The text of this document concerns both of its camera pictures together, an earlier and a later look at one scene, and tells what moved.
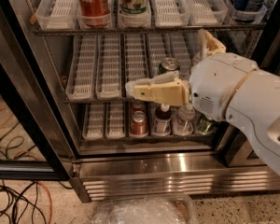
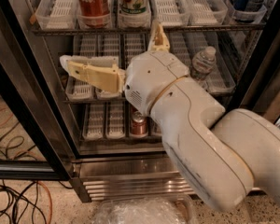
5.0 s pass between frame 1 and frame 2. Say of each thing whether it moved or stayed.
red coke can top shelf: stayed
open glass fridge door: stayed
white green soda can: stayed
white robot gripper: moved
